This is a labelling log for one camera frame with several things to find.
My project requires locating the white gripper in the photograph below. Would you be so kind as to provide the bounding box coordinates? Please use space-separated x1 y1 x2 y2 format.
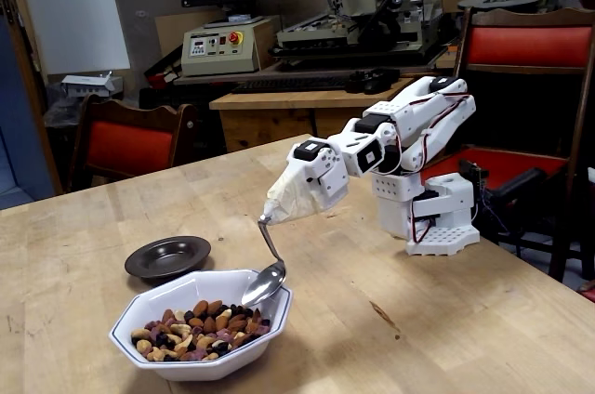
263 138 350 229

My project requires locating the bent metal spoon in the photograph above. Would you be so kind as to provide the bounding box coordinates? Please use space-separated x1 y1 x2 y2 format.
240 213 287 308

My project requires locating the wooden workbench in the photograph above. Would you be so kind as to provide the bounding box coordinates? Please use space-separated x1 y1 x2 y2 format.
208 76 438 165

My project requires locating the black keyboard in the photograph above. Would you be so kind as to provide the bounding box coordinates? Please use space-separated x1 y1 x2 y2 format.
231 75 359 95

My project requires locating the dark brown plate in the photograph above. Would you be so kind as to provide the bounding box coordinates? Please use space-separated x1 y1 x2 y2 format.
124 235 213 280

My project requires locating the black desktop device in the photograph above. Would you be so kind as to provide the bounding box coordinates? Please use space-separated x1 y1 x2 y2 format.
347 67 402 94

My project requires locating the mixed nuts and dried fruit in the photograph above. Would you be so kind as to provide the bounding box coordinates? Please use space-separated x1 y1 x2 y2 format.
128 299 272 363

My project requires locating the beige control box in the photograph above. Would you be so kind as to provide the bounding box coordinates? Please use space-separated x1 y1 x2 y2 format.
179 17 275 78

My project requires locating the small wooden red-cushioned chair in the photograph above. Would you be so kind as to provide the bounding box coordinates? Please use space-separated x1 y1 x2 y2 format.
67 93 199 193

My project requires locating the black and red case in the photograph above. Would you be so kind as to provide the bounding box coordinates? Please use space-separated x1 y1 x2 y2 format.
143 46 183 90

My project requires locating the black circuit board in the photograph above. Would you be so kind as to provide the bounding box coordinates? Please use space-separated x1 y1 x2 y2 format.
458 158 490 190

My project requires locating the white octagonal bowl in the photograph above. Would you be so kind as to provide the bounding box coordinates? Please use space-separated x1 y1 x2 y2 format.
108 267 295 383

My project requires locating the leaning grey board panel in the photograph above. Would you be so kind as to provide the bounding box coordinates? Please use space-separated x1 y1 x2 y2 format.
105 0 183 93

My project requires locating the small white device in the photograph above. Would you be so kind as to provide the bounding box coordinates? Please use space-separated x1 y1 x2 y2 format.
60 71 125 99

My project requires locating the large wooden red-cushioned chair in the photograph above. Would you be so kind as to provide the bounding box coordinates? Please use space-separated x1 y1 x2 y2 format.
408 7 595 283

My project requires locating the black cylinder handle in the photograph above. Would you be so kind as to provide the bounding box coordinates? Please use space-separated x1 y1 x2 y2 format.
492 167 546 204

